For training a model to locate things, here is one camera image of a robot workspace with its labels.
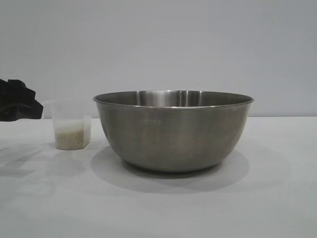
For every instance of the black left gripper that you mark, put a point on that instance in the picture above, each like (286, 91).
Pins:
(17, 101)

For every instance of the translucent plastic measuring cup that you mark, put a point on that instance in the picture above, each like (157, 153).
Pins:
(71, 111)

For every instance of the white rice grains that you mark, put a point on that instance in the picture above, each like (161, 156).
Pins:
(71, 136)

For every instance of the stainless steel mixing bowl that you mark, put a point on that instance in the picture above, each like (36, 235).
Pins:
(173, 134)

